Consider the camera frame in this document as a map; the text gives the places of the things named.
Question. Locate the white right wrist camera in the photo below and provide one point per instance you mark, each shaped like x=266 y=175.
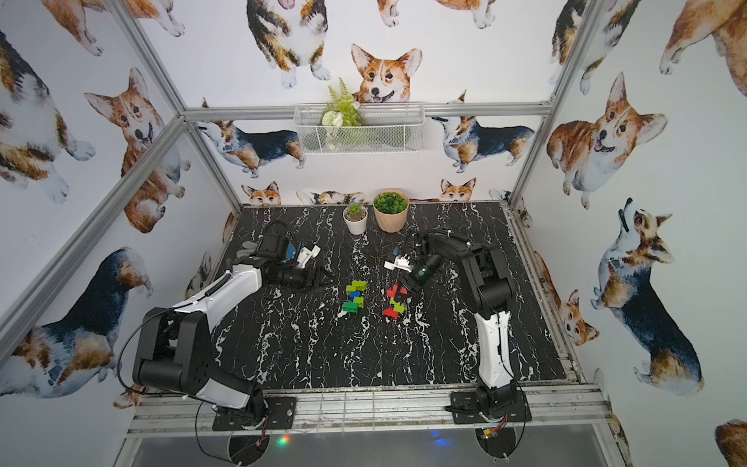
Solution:
x=398 y=262

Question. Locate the grey work glove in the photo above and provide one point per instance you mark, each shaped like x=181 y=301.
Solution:
x=247 y=249

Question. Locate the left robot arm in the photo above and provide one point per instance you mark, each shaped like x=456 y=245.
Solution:
x=175 y=349

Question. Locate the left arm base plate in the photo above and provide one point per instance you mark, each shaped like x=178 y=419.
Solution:
x=274 y=413

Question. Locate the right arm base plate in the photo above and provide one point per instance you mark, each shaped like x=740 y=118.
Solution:
x=474 y=407

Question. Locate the white wire basket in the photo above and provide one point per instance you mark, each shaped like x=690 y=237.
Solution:
x=369 y=129

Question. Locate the aluminium front rail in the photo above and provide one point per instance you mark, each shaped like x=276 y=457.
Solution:
x=372 y=410

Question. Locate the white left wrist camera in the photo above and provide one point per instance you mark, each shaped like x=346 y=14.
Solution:
x=306 y=254

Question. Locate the green fern plant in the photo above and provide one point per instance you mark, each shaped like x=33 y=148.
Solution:
x=343 y=109

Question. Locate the dark green lego brick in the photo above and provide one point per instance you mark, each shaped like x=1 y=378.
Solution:
x=350 y=307

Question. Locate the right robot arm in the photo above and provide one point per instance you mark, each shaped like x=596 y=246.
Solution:
x=489 y=292

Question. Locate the large beige plant pot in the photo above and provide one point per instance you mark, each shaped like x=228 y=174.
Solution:
x=391 y=211

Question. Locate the small white plant pot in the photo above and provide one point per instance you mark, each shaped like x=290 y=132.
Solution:
x=356 y=218

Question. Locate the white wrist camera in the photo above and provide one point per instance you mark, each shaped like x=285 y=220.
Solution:
x=398 y=262
x=306 y=254

